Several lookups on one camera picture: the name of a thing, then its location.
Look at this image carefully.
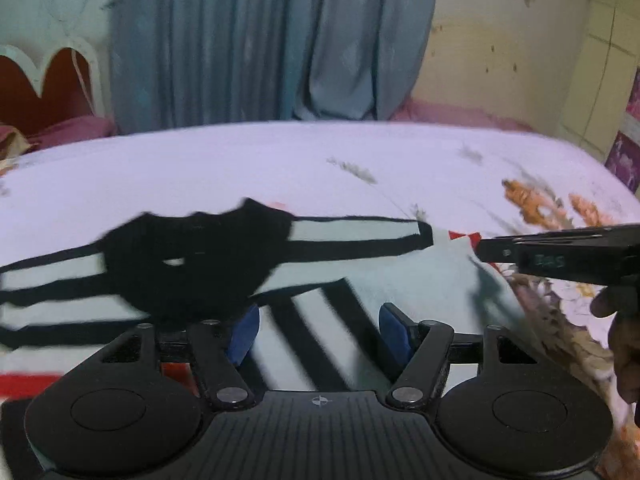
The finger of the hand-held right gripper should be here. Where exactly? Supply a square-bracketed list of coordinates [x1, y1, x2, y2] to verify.
[472, 233, 524, 267]

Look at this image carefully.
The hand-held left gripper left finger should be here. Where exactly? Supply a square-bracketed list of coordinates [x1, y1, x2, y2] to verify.
[100, 304, 262, 410]

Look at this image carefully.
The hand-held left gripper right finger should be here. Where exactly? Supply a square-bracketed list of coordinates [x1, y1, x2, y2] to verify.
[378, 302, 539, 411]

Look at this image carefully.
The striped small shirt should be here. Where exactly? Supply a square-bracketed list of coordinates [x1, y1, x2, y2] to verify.
[0, 197, 526, 411]

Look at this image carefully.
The person's right hand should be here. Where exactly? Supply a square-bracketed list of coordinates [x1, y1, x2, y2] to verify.
[590, 282, 640, 406]

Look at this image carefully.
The purple floral cloth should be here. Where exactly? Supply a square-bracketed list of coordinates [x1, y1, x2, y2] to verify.
[604, 109, 640, 197]

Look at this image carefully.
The pink bedding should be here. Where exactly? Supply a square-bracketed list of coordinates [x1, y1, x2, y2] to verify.
[389, 97, 537, 134]

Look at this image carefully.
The floral bedsheet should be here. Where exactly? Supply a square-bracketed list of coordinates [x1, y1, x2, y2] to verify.
[0, 119, 640, 480]

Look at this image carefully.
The cream wardrobe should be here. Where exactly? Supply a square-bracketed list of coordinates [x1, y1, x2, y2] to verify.
[554, 0, 640, 163]

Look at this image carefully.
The maroon pillow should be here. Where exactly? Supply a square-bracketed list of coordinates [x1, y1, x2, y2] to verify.
[22, 114, 118, 155]

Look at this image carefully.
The blue-grey curtain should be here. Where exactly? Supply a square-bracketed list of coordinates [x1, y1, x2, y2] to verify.
[107, 0, 446, 136]

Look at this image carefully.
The floral pillow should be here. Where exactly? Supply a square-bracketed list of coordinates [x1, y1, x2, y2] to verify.
[0, 124, 33, 177]

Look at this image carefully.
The white and red headboard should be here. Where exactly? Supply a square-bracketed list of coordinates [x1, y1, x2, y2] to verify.
[0, 42, 118, 138]

